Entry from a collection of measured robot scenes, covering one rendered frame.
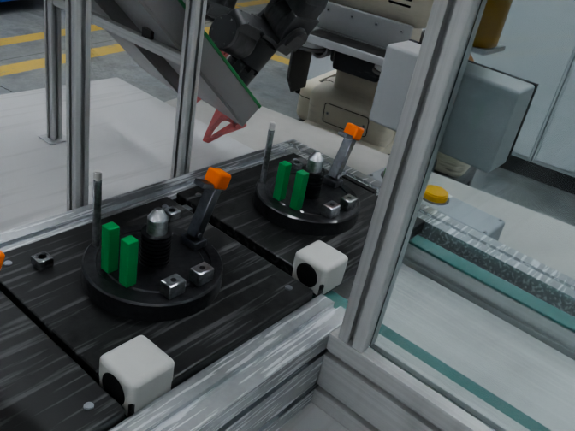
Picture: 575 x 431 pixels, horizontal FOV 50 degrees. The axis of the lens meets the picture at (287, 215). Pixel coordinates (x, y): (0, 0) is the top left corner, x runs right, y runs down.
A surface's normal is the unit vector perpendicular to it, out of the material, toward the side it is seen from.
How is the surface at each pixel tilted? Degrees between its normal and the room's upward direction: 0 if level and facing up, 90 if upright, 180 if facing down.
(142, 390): 90
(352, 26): 90
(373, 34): 90
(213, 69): 90
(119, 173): 0
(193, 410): 0
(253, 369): 0
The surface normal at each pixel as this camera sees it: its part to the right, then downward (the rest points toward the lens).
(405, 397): -0.63, 0.29
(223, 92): 0.63, 0.48
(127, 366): 0.17, -0.85
